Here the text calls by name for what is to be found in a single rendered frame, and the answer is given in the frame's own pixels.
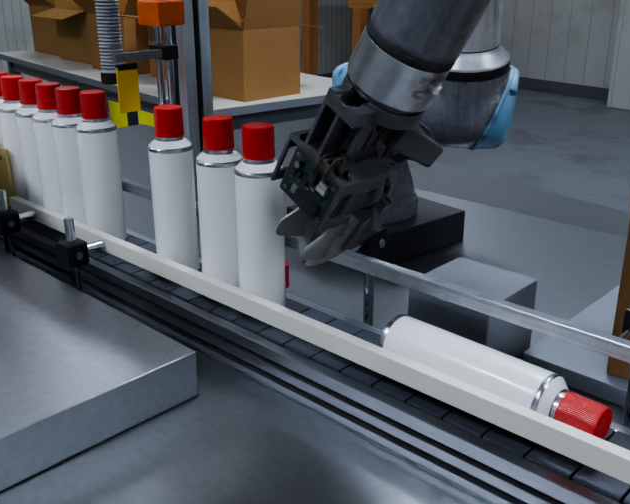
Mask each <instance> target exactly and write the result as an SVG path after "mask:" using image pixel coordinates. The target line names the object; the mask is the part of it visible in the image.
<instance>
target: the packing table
mask: <svg viewBox="0 0 630 504"><path fill-rule="evenodd" d="M0 59H1V60H5V61H7V65H8V72H9V75H21V73H23V74H27V75H30V76H33V77H36V78H39V79H43V80H46V81H49V82H57V83H59V84H60V85H62V86H78V87H80V89H81V91H84V90H104V91H105V92H106V97H107V100H110V101H113V102H117V103H119V99H118V88H117V84H116V85H107V84H101V75H100V71H101V70H99V69H94V68H92V65H91V64H85V63H80V62H75V61H69V60H64V59H60V56H55V55H50V54H46V53H41V52H36V51H35V50H26V51H11V52H0ZM138 82H139V94H140V106H141V110H142V111H145V112H149V113H152V114H153V108H154V107H155V106H158V105H159V103H158V89H157V78H153V77H151V73H149V74H140V75H138ZM329 87H332V78H328V77H322V76H316V75H310V74H305V73H300V94H294V95H288V96H281V97H275V98H269V99H263V100H256V101H250V102H241V101H236V100H231V99H226V98H221V97H216V96H213V112H214V115H229V116H232V118H233V127H234V130H236V129H242V126H243V125H244V124H247V123H254V122H264V123H270V124H275V123H282V122H288V121H295V120H301V119H308V118H314V117H316V116H317V114H318V111H319V109H320V107H321V105H322V103H323V100H324V98H325V96H326V94H327V92H328V90H329ZM127 119H128V126H132V125H138V124H139V121H138V111H134V112H128V113H127Z"/></svg>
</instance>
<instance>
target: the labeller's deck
mask: <svg viewBox="0 0 630 504"><path fill-rule="evenodd" d="M198 393H199V389H198V374H197V358H196V352H195V351H194V350H192V349H190V348H188V347H186V346H184V345H182V344H180V343H178V342H176V341H174V340H173V339H171V338H169V337H167V336H165V335H163V334H161V333H159V332H157V331H155V330H154V329H152V328H150V327H148V326H146V325H144V324H142V323H140V322H138V321H136V320H134V319H133V318H131V317H129V316H127V315H125V314H123V313H121V312H119V311H117V310H115V309H114V308H112V307H110V306H108V305H106V304H104V303H102V302H100V301H98V300H96V299H94V298H93V297H91V296H89V295H87V294H85V293H83V292H81V291H79V290H77V289H75V288H74V287H72V286H70V285H68V284H66V283H64V282H62V281H60V280H58V279H56V278H54V277H53V276H51V275H49V274H47V273H45V272H43V271H41V270H39V269H37V268H35V267H34V266H32V265H30V264H28V263H26V262H24V261H22V260H20V259H18V258H16V257H14V256H13V255H11V254H9V253H7V252H5V251H3V250H1V249H0V492H1V491H3V490H5V489H7V488H9V487H11V486H13V485H15V484H17V483H19V482H21V481H23V480H25V479H27V478H29V477H31V476H33V475H35V474H37V473H39V472H41V471H43V470H45V469H47V468H49V467H51V466H54V465H56V464H58V463H60V462H62V461H64V460H66V459H68V458H70V457H72V456H74V455H76V454H78V453H80V452H82V451H84V450H86V449H88V448H90V447H92V446H94V445H96V444H98V443H100V442H102V441H104V440H106V439H108V438H110V437H113V436H115V435H117V434H119V433H121V432H123V431H125V430H127V429H129V428H131V427H133V426H135V425H137V424H139V423H141V422H143V421H145V420H147V419H149V418H151V417H153V416H155V415H157V414H159V413H161V412H163V411H165V410H167V409H169V408H172V407H174V406H176V405H178V404H180V403H182V402H184V401H186V400H188V399H190V398H192V397H194V396H196V395H198Z"/></svg>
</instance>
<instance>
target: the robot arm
mask: <svg viewBox="0 0 630 504"><path fill-rule="evenodd" d="M502 8H503V0H378V1H377V3H376V5H375V7H374V10H373V12H372V14H371V17H370V19H369V21H368V22H367V24H366V25H365V27H364V29H363V32H362V34H361V36H360V38H359V40H358V42H357V44H356V47H355V49H354V51H353V53H352V55H351V57H350V59H349V62H346V63H343V64H341V65H339V66H338V67H336V69H335V70H334V72H333V74H332V87H329V90H328V92H327V94H326V96H325V98H324V100H323V103H322V105H321V107H320V109H319V111H318V114H317V116H316V118H315V120H314V122H313V125H312V127H311V129H306V130H302V131H297V132H292V133H290V134H289V137H288V139H287V141H286V144H285V146H284V148H283V150H282V153H281V155H280V157H279V160H278V162H277V164H276V166H275V169H274V171H273V173H272V176H271V178H270V179H271V180H272V181H274V180H278V179H282V178H283V179H282V181H281V183H280V186H279V187H280V188H281V189H282V190H283V191H284V192H285V193H286V194H287V195H288V196H289V198H290V199H291V200H292V201H293V202H294V203H295V204H296V205H297V206H298V207H297V208H296V209H295V210H293V211H292V212H290V213H289V214H287V215H286V216H284V217H283V218H282V219H281V220H280V221H279V222H278V224H277V226H276V234H277V235H279V236H299V238H298V242H299V253H300V256H299V259H300V260H301V261H302V263H303V264H304V265H305V266H314V265H318V264H321V263H324V262H326V261H328V260H330V259H332V258H334V257H336V256H337V255H339V254H341V253H343V252H344V251H346V250H348V249H349V248H351V247H353V246H355V245H357V244H358V243H360V242H361V241H363V240H365V239H366V238H368V237H370V236H371V235H373V234H374V233H375V232H376V231H377V230H378V229H379V228H380V226H381V225H384V224H392V223H397V222H402V221H405V220H408V219H410V218H412V217H414V216H415V215H416V214H417V211H418V196H417V193H416V192H415V190H414V185H413V180H412V176H411V172H410V169H409V165H408V160H411V161H416V162H418V163H419V164H421V165H423V166H425V167H430V166H431V165H432V164H433V163H434V162H435V160H436V159H437V158H438V157H439V156H440V155H441V154H442V152H443V148H464V149H469V150H475V149H494V148H498V147H499V146H501V145H502V144H503V143H504V141H505V139H506V137H507V134H508V131H509V127H510V124H511V119H512V115H513V111H514V106H515V101H516V94H517V89H518V83H519V70H518V69H517V68H514V67H513V66H509V65H510V55H509V53H508V52H507V51H506V50H505V49H504V48H503V47H502V46H501V45H500V35H501V22H502ZM294 146H297V148H296V150H295V152H294V154H293V157H292V159H291V161H290V163H289V165H288V166H286V167H282V168H281V166H282V163H283V161H284V159H285V157H286V154H287V152H288V150H289V148H290V147H294ZM325 230H326V231H325ZM323 231H325V232H324V233H323ZM322 233H323V234H322Z"/></svg>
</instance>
